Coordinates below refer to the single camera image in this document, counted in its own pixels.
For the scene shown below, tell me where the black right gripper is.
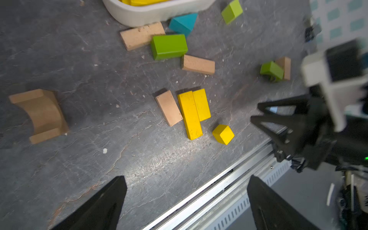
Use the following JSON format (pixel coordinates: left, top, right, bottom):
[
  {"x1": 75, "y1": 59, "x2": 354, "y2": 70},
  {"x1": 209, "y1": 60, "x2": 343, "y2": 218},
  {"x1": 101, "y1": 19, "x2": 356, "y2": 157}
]
[{"x1": 250, "y1": 94, "x2": 335, "y2": 173}]

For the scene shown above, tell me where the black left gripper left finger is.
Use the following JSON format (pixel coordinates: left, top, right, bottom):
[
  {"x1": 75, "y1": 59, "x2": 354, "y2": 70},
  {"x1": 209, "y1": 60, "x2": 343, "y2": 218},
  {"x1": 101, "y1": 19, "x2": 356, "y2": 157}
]
[{"x1": 53, "y1": 176, "x2": 127, "y2": 230}]

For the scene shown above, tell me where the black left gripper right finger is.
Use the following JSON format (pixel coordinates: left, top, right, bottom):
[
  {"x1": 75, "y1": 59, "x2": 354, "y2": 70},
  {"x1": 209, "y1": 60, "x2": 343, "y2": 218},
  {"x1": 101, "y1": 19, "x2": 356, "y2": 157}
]
[{"x1": 247, "y1": 175, "x2": 318, "y2": 230}]

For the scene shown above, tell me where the green slanted block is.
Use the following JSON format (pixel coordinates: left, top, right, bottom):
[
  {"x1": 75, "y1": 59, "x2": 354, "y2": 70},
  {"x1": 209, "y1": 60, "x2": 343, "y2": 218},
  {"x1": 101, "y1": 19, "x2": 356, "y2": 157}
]
[{"x1": 260, "y1": 61, "x2": 284, "y2": 82}]

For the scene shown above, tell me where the small yellow cube pile bottom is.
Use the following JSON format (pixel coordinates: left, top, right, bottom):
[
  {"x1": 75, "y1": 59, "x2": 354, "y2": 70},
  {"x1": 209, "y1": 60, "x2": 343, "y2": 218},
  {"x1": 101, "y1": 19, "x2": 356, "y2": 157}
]
[{"x1": 212, "y1": 125, "x2": 235, "y2": 145}]

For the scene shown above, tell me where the short yellow block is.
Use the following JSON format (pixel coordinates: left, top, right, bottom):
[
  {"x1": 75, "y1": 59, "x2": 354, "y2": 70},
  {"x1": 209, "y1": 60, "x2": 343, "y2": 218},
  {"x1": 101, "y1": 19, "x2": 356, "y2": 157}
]
[{"x1": 193, "y1": 89, "x2": 211, "y2": 122}]

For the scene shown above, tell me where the tan wooden block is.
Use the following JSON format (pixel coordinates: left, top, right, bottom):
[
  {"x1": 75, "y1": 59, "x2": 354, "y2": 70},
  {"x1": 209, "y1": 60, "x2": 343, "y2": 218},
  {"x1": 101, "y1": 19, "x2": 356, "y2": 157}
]
[{"x1": 155, "y1": 90, "x2": 183, "y2": 126}]

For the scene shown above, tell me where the white oval plastic tub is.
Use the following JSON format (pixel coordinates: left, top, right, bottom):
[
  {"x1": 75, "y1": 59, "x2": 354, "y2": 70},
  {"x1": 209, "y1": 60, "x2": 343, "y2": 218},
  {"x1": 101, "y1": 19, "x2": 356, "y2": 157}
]
[{"x1": 103, "y1": 0, "x2": 215, "y2": 28}]

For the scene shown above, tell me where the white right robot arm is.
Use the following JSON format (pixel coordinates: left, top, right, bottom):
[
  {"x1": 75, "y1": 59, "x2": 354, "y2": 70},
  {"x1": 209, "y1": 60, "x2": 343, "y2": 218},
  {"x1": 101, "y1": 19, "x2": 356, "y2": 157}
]
[{"x1": 251, "y1": 40, "x2": 368, "y2": 173}]

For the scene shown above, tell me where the brown small block left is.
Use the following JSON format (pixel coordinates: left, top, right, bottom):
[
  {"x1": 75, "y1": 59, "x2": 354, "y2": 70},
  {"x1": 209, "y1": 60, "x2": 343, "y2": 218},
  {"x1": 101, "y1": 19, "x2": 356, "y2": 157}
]
[{"x1": 9, "y1": 89, "x2": 69, "y2": 144}]

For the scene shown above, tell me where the tan slanted block centre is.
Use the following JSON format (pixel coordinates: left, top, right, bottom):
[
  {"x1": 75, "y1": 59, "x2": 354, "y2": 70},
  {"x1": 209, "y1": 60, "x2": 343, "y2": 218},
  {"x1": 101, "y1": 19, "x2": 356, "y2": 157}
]
[{"x1": 182, "y1": 55, "x2": 216, "y2": 75}]

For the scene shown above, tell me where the small green cube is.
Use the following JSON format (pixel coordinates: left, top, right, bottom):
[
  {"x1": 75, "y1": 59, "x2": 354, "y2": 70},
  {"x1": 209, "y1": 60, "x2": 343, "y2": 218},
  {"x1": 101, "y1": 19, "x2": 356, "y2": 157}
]
[{"x1": 221, "y1": 0, "x2": 243, "y2": 25}]

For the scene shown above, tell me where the teal triangular block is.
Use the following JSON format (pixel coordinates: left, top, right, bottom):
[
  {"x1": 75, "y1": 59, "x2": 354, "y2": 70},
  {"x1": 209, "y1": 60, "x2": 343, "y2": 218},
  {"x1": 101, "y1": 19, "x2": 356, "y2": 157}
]
[{"x1": 169, "y1": 13, "x2": 198, "y2": 37}]

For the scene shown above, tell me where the green rectangular block centre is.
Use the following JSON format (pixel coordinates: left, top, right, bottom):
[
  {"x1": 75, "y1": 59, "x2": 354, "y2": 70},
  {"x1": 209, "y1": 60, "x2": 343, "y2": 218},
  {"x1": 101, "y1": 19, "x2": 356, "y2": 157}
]
[{"x1": 150, "y1": 34, "x2": 188, "y2": 60}]

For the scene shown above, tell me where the tan long block near tub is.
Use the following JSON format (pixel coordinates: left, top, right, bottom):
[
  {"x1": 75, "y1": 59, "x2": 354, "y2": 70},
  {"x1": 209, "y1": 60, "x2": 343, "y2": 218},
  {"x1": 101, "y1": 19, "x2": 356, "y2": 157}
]
[{"x1": 120, "y1": 22, "x2": 166, "y2": 51}]

